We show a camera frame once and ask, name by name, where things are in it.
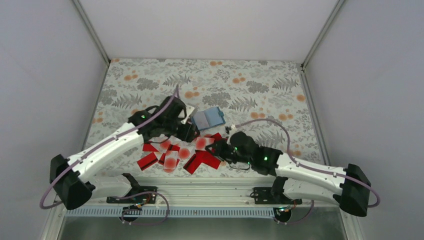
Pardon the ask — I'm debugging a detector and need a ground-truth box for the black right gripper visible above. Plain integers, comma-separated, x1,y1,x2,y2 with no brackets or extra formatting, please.
205,138,253,165

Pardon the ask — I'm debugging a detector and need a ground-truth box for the white red-circle card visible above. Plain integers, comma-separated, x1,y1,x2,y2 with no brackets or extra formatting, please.
194,137,215,151

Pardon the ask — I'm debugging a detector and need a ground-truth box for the blue leather card holder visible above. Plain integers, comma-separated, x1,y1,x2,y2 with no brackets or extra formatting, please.
191,106,226,131

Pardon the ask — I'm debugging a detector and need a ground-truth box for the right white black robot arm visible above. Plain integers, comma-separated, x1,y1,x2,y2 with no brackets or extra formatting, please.
205,131,371,217

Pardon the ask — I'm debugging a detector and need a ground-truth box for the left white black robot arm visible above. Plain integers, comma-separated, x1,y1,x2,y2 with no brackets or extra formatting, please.
49,95,200,210

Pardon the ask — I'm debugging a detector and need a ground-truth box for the red card striped right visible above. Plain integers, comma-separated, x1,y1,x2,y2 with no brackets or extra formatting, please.
210,133,224,142

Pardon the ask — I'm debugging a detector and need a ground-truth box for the red card lower centre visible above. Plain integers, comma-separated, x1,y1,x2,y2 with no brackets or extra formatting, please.
183,151,221,175

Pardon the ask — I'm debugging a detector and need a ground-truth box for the white red-dot card lower left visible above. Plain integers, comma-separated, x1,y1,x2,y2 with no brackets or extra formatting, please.
163,150,180,173

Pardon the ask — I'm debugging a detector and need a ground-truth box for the red card lower left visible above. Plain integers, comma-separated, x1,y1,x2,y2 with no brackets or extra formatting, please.
137,152,159,171

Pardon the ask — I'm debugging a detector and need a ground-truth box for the floral patterned table mat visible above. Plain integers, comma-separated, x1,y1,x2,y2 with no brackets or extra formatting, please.
85,58,324,164

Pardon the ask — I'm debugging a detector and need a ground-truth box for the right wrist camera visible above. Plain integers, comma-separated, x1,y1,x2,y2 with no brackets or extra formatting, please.
225,124,237,136

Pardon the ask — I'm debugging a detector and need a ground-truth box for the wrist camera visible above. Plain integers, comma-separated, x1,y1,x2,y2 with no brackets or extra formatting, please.
181,104,197,124
225,124,237,136

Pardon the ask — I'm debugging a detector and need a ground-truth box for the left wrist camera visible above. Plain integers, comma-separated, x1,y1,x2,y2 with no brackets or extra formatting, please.
181,104,197,124

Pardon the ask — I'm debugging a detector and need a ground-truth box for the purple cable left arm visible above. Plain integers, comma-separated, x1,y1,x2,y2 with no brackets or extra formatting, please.
39,84,181,227

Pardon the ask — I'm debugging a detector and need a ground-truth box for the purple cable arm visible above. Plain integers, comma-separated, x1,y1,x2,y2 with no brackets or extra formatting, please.
39,84,181,227
233,118,382,226

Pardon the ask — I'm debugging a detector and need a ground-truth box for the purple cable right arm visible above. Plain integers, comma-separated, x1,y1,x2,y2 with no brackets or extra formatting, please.
233,118,382,226

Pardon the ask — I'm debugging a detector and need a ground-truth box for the aluminium rail base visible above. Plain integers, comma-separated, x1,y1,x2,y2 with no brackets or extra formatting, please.
53,177,353,208

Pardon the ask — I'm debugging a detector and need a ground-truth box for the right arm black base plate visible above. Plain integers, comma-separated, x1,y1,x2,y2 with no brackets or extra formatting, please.
249,187,303,205

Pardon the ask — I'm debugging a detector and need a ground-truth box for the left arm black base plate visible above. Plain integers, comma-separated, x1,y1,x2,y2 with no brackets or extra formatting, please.
106,186,158,205

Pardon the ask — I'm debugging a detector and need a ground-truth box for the blue slotted cable duct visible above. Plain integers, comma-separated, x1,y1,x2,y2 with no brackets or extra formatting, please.
64,206,275,219

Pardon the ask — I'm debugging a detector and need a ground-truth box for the aluminium corner post left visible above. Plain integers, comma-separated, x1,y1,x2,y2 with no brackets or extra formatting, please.
72,0,110,66

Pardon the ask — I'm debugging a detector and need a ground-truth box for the aluminium corner post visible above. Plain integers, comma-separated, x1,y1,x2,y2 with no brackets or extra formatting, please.
72,0,110,66
301,0,346,71

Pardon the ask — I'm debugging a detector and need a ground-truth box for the aluminium corner post right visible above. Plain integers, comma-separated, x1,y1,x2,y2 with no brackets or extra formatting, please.
301,0,346,71

